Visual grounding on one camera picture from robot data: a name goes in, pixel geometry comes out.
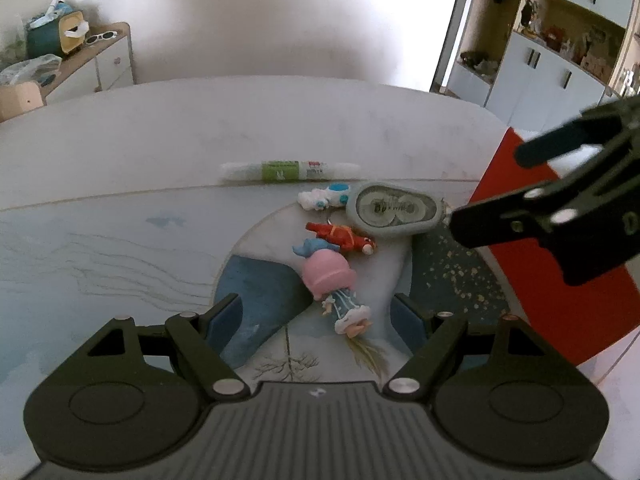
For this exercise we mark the teal yellow tissue box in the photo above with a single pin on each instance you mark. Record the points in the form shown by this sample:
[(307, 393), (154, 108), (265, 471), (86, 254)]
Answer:
[(58, 33)]

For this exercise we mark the clear plastic bag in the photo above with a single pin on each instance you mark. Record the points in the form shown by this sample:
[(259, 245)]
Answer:
[(35, 69)]

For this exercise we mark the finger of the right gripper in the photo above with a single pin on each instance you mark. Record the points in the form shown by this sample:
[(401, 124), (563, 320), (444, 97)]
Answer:
[(595, 126), (588, 232)]

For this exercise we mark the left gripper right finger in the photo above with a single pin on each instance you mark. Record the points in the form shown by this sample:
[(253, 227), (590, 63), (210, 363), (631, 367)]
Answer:
[(435, 340)]

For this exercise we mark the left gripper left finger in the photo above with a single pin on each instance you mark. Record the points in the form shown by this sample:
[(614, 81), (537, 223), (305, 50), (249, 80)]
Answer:
[(195, 344)]

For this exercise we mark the grey correction tape dispenser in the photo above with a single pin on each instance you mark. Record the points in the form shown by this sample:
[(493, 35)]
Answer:
[(382, 209)]

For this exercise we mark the blue white astronaut keychain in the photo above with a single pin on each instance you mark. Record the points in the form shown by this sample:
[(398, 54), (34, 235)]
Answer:
[(335, 195)]

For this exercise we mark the white sunglasses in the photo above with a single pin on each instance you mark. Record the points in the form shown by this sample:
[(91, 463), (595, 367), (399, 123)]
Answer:
[(101, 36)]

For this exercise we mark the red fish plush keychain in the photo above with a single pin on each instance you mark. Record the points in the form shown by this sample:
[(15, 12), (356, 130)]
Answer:
[(344, 237)]

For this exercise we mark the cardboard box on sideboard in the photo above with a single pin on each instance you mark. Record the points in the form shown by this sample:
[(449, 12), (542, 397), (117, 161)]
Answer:
[(19, 99)]

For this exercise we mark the red cardboard box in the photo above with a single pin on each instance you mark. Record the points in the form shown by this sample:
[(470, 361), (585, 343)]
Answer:
[(578, 321)]

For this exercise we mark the white wooden sideboard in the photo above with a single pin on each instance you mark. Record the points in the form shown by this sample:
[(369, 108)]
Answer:
[(107, 65)]

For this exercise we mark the white green glue tube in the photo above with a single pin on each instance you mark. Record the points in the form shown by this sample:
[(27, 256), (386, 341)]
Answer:
[(288, 171)]

